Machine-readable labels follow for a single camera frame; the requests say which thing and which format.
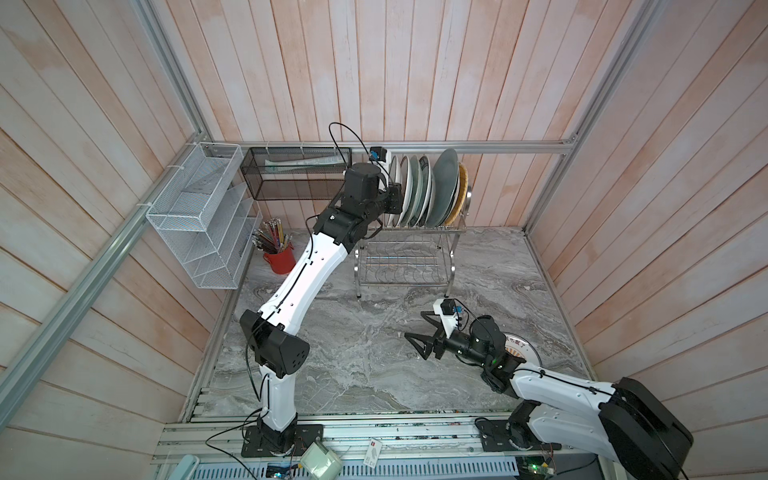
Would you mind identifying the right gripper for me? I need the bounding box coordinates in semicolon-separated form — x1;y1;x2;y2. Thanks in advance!
406;310;489;368

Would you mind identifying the white black-rimmed plate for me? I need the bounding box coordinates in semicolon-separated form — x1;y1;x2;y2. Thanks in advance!
387;155;401;227

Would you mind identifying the pale green flower plate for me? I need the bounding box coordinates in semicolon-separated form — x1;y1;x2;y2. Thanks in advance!
405;156;422;226

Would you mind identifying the orange sunburst plate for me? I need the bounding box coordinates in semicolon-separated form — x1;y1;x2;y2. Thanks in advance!
505;333;542;368
397;155;414;227

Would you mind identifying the green rimmed white plate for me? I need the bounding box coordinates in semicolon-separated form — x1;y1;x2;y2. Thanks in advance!
416;156;433;227

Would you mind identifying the steel dish rack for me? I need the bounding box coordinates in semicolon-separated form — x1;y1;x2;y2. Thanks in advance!
353;186;471;297

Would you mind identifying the cream floral plate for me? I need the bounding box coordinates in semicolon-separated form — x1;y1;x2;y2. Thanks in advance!
443;179;461;226

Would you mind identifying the pale green glass plate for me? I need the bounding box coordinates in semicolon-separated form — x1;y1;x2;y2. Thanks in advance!
425;149;459;228

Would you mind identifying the yellow woven round tray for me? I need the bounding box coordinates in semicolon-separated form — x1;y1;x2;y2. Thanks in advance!
451;163;469;225

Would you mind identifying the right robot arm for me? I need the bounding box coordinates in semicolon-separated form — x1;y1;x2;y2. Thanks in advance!
405;301;694;479

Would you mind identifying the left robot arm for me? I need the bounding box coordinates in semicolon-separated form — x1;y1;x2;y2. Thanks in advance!
240;163;403;437

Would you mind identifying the red pencil cup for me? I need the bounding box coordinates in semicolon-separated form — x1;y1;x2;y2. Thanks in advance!
263;243;296;275

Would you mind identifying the white tag label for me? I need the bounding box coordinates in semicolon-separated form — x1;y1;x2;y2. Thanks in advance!
363;438;383;469

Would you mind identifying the pencils bundle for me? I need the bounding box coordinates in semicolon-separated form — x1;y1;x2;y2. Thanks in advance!
253;218;291;255

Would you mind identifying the white power adapter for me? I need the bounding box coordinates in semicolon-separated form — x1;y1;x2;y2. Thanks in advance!
299;442;343;480

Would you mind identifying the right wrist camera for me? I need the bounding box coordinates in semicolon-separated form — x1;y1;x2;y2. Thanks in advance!
433;298;462;338

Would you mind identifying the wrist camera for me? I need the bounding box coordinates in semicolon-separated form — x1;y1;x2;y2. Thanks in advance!
368;146;392;175
433;298;462;338

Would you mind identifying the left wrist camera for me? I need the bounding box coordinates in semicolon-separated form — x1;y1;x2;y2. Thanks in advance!
368;146;392;175

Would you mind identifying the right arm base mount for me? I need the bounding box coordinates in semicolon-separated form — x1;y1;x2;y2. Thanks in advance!
474;417;563;452

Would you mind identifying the black mesh wall basket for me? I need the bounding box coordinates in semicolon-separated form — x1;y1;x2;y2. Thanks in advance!
240;146;352;201

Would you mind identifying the white mesh wall shelf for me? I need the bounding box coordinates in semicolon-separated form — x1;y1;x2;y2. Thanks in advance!
147;142;262;290

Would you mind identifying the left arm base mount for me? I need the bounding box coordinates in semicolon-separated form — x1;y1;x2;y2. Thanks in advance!
241;424;324;458

